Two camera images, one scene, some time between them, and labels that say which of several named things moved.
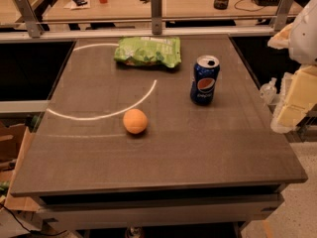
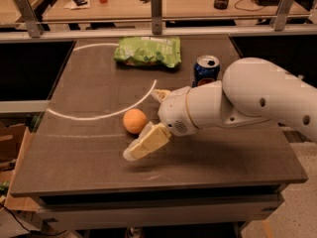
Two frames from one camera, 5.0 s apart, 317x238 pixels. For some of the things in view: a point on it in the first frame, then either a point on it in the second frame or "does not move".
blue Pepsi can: x=204 y=78 does not move
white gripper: x=305 y=34 -> x=173 y=112
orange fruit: x=135 y=121 does not move
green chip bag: x=149 y=51 does not move
